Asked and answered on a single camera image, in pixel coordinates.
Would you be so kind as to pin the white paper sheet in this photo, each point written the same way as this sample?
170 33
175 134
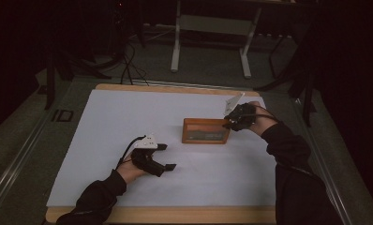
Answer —
200 181

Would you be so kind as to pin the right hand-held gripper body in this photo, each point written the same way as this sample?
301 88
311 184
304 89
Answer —
242 114

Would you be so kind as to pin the person's left hand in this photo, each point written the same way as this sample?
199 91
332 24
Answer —
128 170

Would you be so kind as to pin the metal floor rail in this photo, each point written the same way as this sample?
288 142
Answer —
187 84
331 184
16 162

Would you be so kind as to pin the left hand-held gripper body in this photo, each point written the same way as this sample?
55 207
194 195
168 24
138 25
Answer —
146 143

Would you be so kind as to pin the black metal stand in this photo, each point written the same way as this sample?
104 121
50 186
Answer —
306 93
50 78

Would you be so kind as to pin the white metal desk frame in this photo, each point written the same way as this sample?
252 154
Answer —
175 50

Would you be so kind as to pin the person's right hand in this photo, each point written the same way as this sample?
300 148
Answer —
264 123

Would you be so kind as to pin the black floor socket plate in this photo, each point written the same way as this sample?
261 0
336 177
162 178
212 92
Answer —
62 115

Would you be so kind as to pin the shallow wooden box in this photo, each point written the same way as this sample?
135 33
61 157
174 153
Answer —
205 141

